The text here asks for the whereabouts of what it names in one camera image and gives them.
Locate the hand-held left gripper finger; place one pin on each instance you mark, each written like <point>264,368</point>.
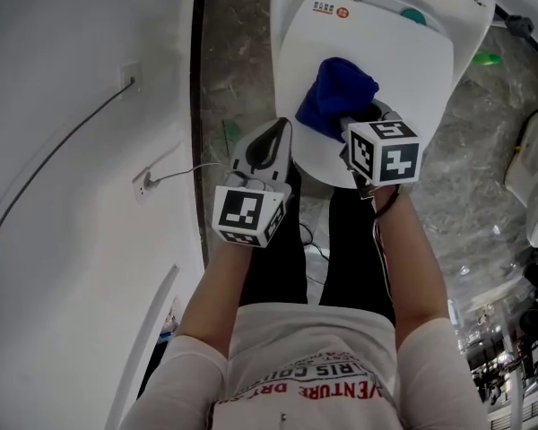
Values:
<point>287,150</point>
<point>244,148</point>

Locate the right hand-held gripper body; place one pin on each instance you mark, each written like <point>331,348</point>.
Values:
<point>385,150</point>

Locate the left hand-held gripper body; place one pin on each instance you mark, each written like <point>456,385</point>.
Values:
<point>240,211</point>

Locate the blue cloth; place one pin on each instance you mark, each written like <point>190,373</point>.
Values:
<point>336,92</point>

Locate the white toilet lid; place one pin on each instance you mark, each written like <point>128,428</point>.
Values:
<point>385,52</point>

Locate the person's left forearm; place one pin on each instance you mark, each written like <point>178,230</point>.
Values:
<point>215,294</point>

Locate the person's right forearm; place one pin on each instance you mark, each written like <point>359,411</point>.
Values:
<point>414,267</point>

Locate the white toilet body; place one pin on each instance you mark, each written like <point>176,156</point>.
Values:
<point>466,11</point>

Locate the person's black trousers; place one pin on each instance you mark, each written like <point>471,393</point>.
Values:
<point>278,262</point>

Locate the teal round cap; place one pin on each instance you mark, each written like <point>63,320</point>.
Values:
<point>413,16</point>

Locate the green plastic object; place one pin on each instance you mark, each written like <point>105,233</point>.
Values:
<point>488,58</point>

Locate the white curved trim strip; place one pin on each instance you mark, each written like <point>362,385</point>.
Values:
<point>148,329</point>

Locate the white ceramic fixture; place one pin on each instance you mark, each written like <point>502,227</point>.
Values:
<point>535,182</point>

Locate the grey pipe clamp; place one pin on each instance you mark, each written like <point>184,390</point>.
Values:
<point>521,25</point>

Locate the person's white printed shirt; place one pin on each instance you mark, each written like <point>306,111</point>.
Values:
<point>309,365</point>

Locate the white wall socket with plug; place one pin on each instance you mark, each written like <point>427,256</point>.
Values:
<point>145,184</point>

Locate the metal frame rack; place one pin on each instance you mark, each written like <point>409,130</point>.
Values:
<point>515,374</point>

